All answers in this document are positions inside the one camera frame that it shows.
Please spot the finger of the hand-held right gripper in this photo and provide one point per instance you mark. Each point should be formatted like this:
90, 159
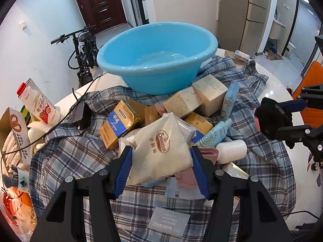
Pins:
294, 104
295, 132

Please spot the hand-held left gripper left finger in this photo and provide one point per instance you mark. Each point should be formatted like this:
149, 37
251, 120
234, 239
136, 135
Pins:
123, 174

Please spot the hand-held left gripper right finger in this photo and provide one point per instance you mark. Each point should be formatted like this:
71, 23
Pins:
199, 174

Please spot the clear bag of beige powder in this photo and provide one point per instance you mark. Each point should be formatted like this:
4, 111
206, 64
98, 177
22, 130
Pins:
161, 151

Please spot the grey card pack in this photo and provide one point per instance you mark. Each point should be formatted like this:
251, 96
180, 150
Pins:
169, 221

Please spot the blue plastic basin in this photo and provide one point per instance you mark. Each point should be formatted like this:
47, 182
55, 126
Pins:
156, 55

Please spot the white plastic container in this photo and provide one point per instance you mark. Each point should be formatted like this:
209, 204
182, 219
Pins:
37, 129

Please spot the pink plastic holder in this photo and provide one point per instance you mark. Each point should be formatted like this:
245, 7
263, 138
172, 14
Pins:
209, 155

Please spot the light blue flat sachet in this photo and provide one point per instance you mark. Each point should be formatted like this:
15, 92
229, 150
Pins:
181, 190

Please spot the orange chair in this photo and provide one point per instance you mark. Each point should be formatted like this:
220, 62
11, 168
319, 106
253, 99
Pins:
315, 75

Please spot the white box with gold edge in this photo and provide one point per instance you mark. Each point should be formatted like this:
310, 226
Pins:
236, 170

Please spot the white plastic bottle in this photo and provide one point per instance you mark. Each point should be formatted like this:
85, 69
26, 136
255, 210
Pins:
232, 151

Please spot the teal tube with spiral print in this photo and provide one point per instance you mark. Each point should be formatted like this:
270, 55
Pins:
212, 134

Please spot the white box with blue print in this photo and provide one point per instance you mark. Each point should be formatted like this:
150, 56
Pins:
188, 128

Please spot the yellow blue tin jar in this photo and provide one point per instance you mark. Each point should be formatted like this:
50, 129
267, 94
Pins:
199, 124

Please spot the gold packet with blue label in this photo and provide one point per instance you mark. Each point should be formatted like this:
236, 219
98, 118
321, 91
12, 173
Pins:
118, 123

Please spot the blue plaid shirt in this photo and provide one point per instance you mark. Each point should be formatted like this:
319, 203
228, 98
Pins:
75, 156

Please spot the light blue packet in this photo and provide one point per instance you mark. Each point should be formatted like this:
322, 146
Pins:
230, 100

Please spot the brown foil packet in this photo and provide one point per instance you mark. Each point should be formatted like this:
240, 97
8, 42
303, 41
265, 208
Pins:
152, 114

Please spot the small metal tin box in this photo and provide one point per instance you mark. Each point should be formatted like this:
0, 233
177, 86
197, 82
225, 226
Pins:
242, 55

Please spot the small beige carton box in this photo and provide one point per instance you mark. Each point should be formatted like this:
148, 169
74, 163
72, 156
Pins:
183, 103

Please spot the black power adapter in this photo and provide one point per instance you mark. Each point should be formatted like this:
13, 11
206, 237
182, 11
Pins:
80, 114

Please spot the large beige carton box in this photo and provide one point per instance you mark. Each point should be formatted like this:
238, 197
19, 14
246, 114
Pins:
210, 93

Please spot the beige refrigerator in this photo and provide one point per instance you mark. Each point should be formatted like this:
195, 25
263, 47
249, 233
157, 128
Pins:
254, 12

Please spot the yogurt drink bottle red cap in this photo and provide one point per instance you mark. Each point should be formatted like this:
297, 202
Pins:
41, 105

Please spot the cardboard box with pretzel print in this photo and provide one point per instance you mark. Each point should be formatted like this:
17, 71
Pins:
17, 131

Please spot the orange plastic bag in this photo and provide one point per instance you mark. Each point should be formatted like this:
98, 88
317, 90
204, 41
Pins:
10, 206

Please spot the black electric bicycle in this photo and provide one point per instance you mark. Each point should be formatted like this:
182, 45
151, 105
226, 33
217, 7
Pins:
85, 53

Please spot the brown door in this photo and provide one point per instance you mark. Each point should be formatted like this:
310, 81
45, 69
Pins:
101, 2

